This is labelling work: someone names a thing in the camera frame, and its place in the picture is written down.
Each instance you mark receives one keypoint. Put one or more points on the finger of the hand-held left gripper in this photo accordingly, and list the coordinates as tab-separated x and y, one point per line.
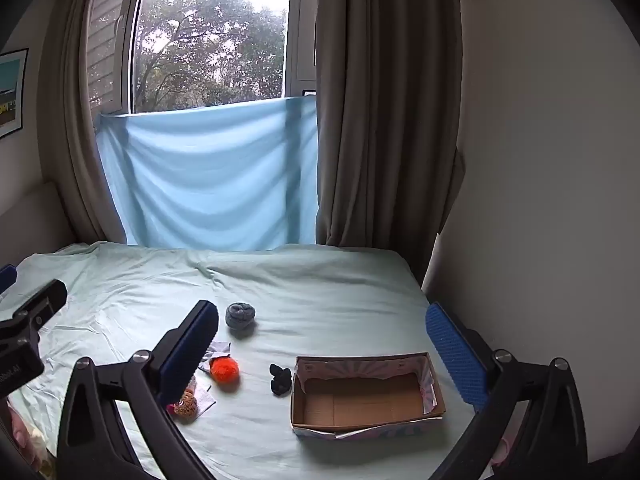
7	276
42	300

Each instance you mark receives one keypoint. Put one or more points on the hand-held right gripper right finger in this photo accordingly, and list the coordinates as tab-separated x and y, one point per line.
455	355

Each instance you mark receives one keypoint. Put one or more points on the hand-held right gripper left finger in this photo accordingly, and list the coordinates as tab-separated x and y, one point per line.
192	345

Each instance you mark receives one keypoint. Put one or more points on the orange fluffy pompom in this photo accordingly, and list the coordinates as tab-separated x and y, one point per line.
225	369

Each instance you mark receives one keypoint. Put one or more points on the brown plush toy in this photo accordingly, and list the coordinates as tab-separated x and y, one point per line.
187	402

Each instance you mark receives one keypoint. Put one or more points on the black sock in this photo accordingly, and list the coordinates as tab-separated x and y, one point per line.
280	377

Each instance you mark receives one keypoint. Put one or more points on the cardboard box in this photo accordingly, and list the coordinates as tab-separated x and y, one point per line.
367	400

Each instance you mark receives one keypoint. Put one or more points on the grey rolled sock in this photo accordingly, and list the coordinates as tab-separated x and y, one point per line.
240	316

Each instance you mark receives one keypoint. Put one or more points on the pink and cream cloth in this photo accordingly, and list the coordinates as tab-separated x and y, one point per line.
22	435

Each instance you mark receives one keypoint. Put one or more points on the pink and white item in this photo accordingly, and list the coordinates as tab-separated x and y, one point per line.
501	452

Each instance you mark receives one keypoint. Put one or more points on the light blue cloth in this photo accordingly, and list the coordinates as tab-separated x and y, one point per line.
210	175

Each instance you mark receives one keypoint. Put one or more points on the beige curtain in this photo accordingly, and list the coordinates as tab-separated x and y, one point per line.
70	110
385	110

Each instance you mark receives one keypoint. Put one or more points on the window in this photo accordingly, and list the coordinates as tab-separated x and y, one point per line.
200	35

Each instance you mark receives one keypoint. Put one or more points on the framed wall picture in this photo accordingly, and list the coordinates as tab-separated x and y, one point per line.
11	92

